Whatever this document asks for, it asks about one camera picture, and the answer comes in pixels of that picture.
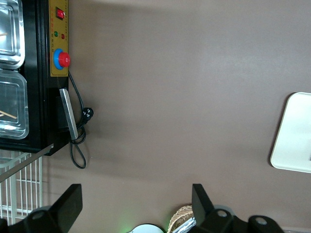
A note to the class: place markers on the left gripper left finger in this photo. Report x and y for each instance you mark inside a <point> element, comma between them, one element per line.
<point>70,206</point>

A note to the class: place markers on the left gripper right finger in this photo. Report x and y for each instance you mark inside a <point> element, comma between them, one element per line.
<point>201,206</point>

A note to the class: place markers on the cream plastic tray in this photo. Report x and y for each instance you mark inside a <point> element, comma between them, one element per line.
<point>294,133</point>

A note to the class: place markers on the steel tray container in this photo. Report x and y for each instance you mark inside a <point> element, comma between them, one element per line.
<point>14,24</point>
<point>19,97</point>

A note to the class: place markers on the light woven wicker basket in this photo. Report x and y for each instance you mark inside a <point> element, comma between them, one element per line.
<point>179,216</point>

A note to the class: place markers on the aluminium foil container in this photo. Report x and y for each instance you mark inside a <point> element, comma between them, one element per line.
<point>187,225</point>

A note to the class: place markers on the grey metal lever strip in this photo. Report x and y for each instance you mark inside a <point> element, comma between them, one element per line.
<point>24,166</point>

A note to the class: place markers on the black sealing machine yellow panel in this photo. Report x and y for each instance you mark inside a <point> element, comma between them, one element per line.
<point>34,72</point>

